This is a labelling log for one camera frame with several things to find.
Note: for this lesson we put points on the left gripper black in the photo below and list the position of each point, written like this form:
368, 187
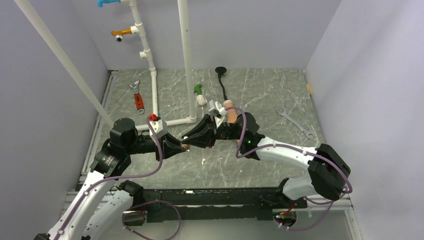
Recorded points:
168, 145

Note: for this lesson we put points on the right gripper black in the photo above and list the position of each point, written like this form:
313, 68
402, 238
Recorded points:
203, 139

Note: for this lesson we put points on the glitter nail polish bottle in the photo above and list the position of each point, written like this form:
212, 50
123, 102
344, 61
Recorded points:
186, 147

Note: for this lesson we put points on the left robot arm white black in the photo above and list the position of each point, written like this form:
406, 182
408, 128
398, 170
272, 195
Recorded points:
107, 192

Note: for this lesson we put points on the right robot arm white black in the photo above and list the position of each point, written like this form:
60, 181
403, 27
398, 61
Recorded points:
326, 173

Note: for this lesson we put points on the green valve white fitting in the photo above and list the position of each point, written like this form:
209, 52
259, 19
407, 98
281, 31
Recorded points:
199, 97

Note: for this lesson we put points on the mannequin practice hand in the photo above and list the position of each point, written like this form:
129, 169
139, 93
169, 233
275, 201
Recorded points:
231, 113

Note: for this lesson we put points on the black flexible hand stand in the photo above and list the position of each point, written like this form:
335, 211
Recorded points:
221, 70

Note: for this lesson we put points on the silver open-end wrench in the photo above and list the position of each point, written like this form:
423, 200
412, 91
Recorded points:
282, 112

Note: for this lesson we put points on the orange tap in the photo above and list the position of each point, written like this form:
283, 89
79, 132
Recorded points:
119, 35

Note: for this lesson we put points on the blue tap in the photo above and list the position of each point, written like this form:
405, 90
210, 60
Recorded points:
101, 3

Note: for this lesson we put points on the white diagonal pole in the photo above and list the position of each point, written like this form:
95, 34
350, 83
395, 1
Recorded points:
40, 26

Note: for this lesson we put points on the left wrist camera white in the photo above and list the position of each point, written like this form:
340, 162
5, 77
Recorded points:
157, 126

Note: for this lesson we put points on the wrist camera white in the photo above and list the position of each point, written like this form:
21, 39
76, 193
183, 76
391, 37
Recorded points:
217, 112
157, 126

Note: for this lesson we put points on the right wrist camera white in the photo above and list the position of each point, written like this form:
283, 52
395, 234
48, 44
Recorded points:
217, 112

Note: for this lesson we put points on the red handled adjustable wrench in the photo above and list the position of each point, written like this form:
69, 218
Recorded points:
139, 104

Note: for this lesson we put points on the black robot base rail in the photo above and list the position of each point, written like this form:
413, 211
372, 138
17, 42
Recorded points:
159, 205

